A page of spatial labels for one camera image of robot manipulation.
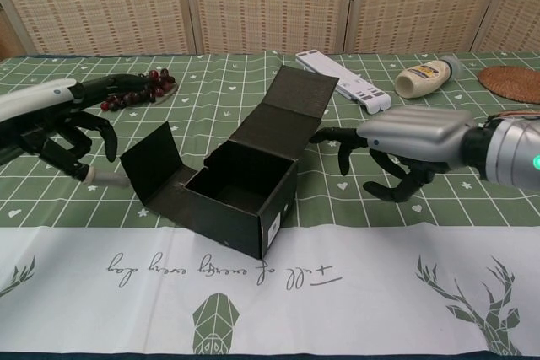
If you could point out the cream mayonnaise squeeze bottle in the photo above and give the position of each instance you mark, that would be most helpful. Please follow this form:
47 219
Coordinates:
422 77

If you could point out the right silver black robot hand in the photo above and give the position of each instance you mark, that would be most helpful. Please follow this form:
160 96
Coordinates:
422 132

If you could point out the round woven rattan coaster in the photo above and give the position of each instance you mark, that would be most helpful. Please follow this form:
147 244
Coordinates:
514 84

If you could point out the black cardboard folding box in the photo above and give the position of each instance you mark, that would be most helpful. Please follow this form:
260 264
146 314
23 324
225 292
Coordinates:
236 216

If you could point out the bunch of dark red grapes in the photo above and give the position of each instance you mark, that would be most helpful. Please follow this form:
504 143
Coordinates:
126 98

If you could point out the green checked tablecloth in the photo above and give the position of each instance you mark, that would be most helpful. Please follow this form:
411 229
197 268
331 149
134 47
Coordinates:
84 292

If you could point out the white folding laptop stand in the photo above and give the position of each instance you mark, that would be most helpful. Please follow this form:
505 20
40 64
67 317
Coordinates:
363 90

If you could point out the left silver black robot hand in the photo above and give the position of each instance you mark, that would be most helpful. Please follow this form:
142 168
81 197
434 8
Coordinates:
29 124

